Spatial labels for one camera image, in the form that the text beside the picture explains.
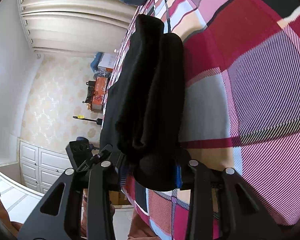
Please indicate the orange printed box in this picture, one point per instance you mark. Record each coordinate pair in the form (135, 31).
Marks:
(99, 93)

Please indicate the white cardboard box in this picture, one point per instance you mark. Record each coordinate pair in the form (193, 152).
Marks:
(107, 62)

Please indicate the black pants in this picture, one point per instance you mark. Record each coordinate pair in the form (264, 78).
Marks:
(145, 106)

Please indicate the wooden bed frame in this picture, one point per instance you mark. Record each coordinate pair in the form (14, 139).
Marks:
(118, 198)

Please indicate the beige curtain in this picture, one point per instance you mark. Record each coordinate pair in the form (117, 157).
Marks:
(75, 27)

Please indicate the black yellow tool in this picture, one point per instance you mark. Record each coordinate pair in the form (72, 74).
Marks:
(98, 121)

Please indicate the white wardrobe cabinet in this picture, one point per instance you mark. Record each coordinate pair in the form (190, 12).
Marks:
(39, 169)

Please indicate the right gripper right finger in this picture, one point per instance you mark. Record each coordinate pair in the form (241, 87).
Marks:
(223, 200)

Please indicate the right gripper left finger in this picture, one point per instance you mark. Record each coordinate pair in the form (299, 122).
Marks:
(58, 214)

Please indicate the blue cloth on box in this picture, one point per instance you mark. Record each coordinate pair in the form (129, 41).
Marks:
(96, 60)

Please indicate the black bag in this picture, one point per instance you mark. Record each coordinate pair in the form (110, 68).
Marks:
(90, 91)

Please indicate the plaid checkered bedspread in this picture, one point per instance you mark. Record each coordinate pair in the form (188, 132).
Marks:
(242, 93)

